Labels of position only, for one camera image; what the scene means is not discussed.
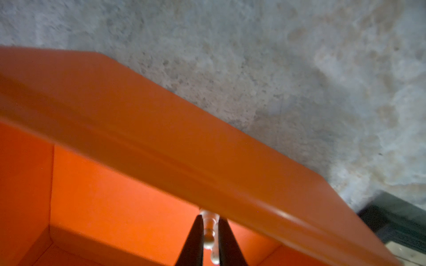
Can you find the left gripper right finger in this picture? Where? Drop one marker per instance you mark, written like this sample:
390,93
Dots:
230,253

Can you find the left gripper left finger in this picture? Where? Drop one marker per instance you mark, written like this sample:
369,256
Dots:
193,249

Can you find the white pawn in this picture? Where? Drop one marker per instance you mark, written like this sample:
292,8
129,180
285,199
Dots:
211,234

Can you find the folding chess board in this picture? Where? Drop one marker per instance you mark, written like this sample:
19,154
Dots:
400,225

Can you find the orange plastic tray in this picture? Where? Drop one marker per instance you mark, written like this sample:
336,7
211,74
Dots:
90,103

